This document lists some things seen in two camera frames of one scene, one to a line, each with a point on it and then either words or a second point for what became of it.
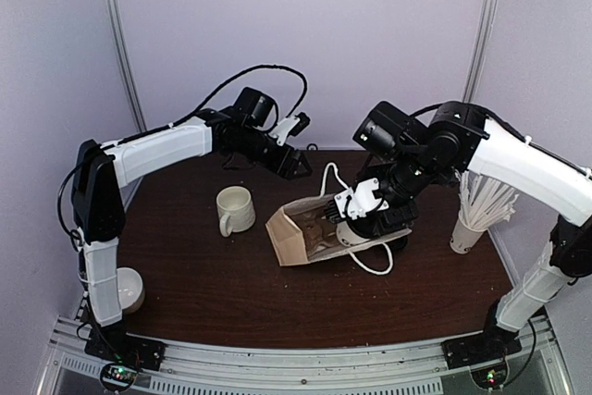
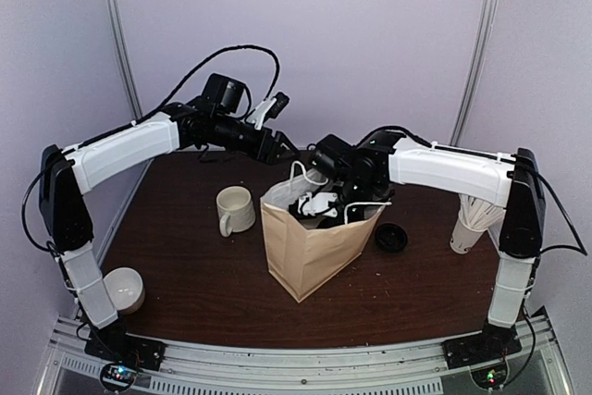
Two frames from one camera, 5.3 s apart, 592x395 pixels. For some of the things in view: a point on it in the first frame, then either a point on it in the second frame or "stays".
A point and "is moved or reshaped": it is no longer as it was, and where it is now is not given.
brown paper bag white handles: [302, 235] is moved or reshaped
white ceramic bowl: [130, 288] stays
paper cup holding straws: [464, 238] stays
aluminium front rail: [395, 368] stays
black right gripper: [397, 220] to [334, 223]
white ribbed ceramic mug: [236, 209] stays
